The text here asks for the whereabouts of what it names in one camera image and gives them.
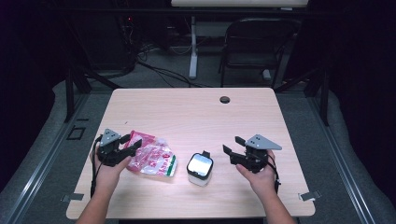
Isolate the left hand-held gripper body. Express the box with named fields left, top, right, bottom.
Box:
left=97, top=128, right=127, bottom=167

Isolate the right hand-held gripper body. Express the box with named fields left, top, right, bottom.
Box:
left=230, top=133, right=283, bottom=175

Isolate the red and white plastic bag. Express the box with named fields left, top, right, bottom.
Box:
left=125, top=130, right=178, bottom=177

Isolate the person's right hand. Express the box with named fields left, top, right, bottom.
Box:
left=235, top=149, right=278, bottom=196

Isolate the person's left hand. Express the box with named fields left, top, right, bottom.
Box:
left=90, top=147, right=132, bottom=190

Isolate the grey tape piece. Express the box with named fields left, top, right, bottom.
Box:
left=61, top=192, right=85, bottom=203
left=298, top=189, right=321, bottom=202

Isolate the black metal stand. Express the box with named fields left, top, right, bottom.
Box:
left=64, top=64, right=122, bottom=124
left=274, top=66, right=331, bottom=127

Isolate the black folding chair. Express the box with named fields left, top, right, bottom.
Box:
left=218, top=17, right=302, bottom=90

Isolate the dark equipment cabinet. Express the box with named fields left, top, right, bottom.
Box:
left=66, top=13, right=138, bottom=71

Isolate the white desk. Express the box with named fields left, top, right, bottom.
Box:
left=170, top=0, right=309, bottom=80

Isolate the right hand-held gripper black cable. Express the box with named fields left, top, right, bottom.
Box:
left=267, top=153, right=281, bottom=194

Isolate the black floor cable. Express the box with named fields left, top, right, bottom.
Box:
left=136, top=59, right=200, bottom=89

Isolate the aluminium floor rail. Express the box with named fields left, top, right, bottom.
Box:
left=0, top=92, right=92, bottom=224
left=306, top=92, right=377, bottom=224

